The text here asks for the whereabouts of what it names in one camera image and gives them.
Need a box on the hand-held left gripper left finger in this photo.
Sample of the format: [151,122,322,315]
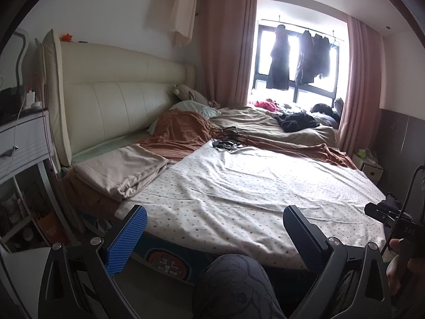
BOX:
[38,204,156,319]

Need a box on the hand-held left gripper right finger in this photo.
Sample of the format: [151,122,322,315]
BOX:
[283,205,396,319]

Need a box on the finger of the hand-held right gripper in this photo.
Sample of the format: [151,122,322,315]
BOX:
[364,202,396,228]

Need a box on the beige jacket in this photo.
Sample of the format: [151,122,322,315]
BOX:
[73,147,168,200]

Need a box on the thin clothes rod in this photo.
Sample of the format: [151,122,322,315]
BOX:
[261,19,344,42]

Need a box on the person's right hand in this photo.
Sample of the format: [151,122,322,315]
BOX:
[387,237,412,296]

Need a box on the white nightstand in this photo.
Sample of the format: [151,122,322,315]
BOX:
[352,151,384,182]

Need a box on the white floral bed sheet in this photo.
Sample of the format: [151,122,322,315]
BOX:
[116,140,387,270]

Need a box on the orange box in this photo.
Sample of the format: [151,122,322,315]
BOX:
[36,213,63,243]

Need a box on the person's leg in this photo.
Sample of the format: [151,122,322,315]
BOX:
[194,253,286,319]

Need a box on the grey pillow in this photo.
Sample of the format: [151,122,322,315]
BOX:
[333,97,345,128]

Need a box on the black garment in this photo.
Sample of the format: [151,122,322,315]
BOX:
[277,112,321,133]

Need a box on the brown blanket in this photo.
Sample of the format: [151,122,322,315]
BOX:
[61,110,357,213]

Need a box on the pink curtain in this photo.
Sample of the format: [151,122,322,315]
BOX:
[339,15,387,160]
[199,0,259,107]

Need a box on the beige duvet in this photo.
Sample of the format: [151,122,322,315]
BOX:
[209,106,337,147]

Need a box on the pink red cloth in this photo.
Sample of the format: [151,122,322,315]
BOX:
[254,99,281,112]

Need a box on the bed with cream headboard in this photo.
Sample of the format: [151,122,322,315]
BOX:
[41,28,389,284]

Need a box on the white dresser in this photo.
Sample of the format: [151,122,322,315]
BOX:
[0,108,80,253]

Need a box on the light green pillow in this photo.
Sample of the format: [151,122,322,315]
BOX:
[148,100,221,133]

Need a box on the grey plush toy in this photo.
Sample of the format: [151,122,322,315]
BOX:
[173,84,208,103]

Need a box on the dark hanging garment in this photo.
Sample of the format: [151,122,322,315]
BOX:
[312,32,332,79]
[295,29,315,85]

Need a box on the long dark hanging jacket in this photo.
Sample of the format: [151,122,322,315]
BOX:
[266,24,291,90]

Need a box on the dark framed window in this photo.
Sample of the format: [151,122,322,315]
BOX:
[252,23,342,114]

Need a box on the beige hanging cloth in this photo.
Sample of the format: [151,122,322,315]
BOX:
[148,0,198,47]

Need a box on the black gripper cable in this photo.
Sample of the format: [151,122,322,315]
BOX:
[382,164,425,256]

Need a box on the bundle of black cables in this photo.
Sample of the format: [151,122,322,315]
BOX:
[212,126,249,150]

